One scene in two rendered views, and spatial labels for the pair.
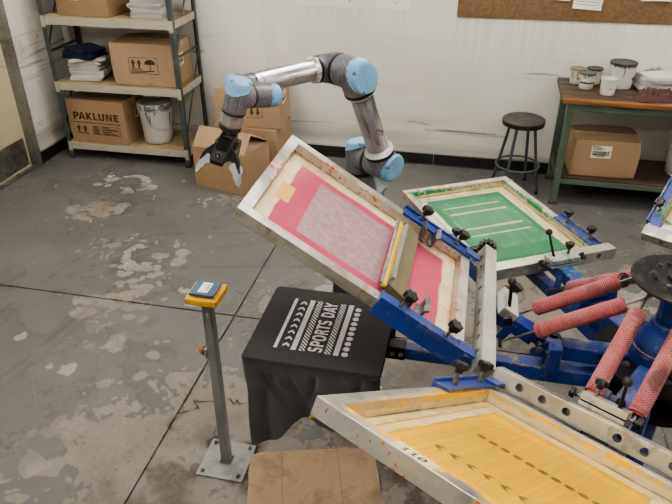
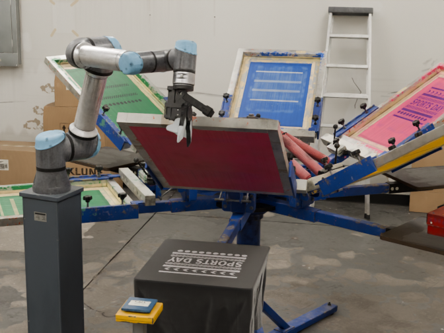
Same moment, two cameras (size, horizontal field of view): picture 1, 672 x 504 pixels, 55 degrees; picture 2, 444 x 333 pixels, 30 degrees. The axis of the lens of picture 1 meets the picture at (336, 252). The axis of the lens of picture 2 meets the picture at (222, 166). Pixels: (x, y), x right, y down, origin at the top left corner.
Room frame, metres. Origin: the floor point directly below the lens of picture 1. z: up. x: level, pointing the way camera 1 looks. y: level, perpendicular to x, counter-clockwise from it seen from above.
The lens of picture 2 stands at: (1.90, 3.11, 2.07)
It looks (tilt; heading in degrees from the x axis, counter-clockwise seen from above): 13 degrees down; 268
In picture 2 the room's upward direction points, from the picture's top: 1 degrees clockwise
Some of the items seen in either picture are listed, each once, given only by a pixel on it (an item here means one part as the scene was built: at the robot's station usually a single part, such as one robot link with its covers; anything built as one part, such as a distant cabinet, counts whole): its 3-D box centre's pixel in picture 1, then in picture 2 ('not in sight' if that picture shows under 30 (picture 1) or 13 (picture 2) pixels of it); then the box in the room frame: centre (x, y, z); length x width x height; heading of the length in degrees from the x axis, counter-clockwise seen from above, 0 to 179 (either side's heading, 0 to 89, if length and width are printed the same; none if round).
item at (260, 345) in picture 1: (324, 327); (205, 261); (1.88, 0.04, 0.95); 0.48 x 0.44 x 0.01; 78
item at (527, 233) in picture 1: (513, 219); (74, 182); (2.51, -0.77, 1.05); 1.08 x 0.61 x 0.23; 18
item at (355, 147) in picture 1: (360, 154); (51, 148); (2.49, -0.10, 1.37); 0.13 x 0.12 x 0.14; 42
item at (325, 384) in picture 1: (313, 410); (256, 316); (1.68, 0.08, 0.74); 0.46 x 0.04 x 0.42; 78
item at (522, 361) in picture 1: (461, 358); (227, 237); (1.78, -0.44, 0.89); 1.24 x 0.06 x 0.06; 78
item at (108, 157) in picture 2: not in sight; (158, 175); (2.14, -1.50, 0.91); 1.34 x 0.40 x 0.08; 138
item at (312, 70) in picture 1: (289, 75); (102, 57); (2.25, 0.16, 1.75); 0.49 x 0.11 x 0.12; 132
